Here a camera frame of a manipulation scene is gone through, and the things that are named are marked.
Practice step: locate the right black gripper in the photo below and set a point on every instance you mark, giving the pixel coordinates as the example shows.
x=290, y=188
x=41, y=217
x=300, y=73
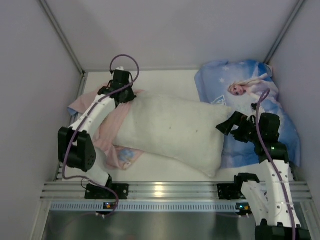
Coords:
x=238, y=126

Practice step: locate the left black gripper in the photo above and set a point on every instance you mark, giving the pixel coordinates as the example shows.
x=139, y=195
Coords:
x=122, y=94

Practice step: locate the white pillow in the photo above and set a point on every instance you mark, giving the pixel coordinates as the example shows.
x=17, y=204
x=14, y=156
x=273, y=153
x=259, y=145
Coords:
x=176, y=128

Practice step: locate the pink pillowcase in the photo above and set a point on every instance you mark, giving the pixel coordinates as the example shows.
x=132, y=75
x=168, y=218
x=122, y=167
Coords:
x=117, y=157

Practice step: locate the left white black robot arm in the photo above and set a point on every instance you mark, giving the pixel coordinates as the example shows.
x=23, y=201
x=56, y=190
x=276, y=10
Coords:
x=76, y=150

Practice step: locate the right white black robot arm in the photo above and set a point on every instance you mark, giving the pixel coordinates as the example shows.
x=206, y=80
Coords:
x=273, y=211

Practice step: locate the blue Elsa pillow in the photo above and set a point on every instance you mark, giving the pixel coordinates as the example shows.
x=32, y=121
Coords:
x=239, y=85

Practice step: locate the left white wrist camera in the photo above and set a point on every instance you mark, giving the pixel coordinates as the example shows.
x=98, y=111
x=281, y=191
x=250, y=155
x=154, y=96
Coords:
x=121, y=68

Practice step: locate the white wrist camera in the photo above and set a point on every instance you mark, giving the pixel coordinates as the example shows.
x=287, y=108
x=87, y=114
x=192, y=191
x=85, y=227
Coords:
x=121, y=68
x=256, y=107

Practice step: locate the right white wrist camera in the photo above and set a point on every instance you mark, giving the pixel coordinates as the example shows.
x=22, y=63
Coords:
x=256, y=107

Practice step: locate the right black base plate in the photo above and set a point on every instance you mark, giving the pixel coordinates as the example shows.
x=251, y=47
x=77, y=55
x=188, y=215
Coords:
x=229, y=191

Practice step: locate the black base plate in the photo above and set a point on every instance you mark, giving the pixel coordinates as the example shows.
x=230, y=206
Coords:
x=94, y=192
x=229, y=191

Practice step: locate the left aluminium frame post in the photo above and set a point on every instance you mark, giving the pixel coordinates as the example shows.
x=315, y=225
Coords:
x=61, y=35

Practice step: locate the aluminium frame post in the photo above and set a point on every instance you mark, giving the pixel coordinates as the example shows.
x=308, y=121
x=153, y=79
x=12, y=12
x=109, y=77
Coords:
x=293, y=14
x=61, y=35

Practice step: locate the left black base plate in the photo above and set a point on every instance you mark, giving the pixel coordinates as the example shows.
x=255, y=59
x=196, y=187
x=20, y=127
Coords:
x=94, y=192

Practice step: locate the aluminium mounting rail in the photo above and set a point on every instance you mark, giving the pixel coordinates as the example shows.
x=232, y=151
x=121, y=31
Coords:
x=138, y=191

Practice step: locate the slotted grey cable duct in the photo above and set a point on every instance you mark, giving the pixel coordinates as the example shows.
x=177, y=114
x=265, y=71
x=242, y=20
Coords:
x=134, y=206

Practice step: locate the right aluminium frame post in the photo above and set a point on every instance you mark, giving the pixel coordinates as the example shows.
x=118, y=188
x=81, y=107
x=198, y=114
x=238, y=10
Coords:
x=293, y=14

